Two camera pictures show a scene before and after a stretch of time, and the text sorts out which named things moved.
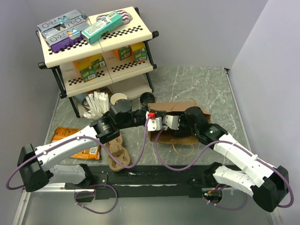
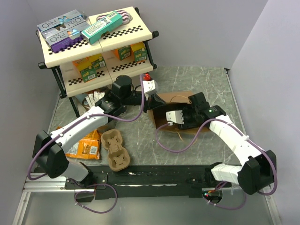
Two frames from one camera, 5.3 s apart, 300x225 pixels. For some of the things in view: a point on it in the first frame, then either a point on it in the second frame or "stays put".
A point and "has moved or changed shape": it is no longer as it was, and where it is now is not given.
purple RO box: [62, 37] stays put
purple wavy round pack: [126, 17] stays put
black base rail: [123, 182] stays put
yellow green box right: [139, 52] stays put
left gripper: [144, 110] → [154, 101]
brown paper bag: [170, 136] has moved or changed shape
